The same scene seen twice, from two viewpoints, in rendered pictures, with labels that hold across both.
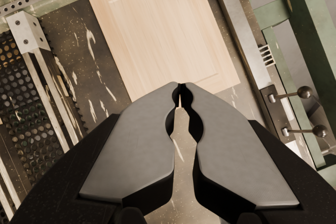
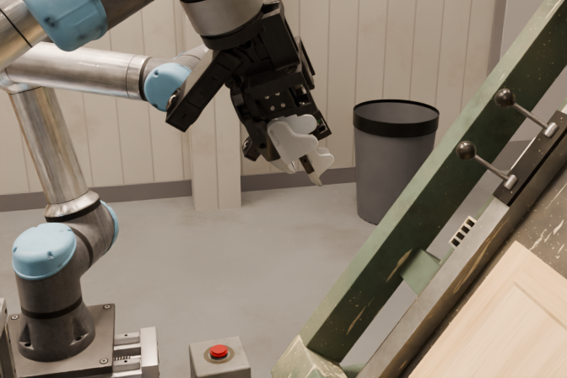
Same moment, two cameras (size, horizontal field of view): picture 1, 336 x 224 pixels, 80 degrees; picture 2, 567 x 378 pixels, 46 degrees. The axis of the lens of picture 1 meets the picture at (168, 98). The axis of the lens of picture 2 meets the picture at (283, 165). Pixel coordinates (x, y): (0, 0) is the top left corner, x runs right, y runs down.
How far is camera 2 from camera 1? 0.74 m
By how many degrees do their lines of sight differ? 67
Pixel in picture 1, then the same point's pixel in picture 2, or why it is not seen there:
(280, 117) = (533, 152)
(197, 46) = (484, 342)
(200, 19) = (443, 361)
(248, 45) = (455, 264)
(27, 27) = not seen: outside the picture
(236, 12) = (418, 310)
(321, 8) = (391, 214)
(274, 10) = (416, 273)
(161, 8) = not seen: outside the picture
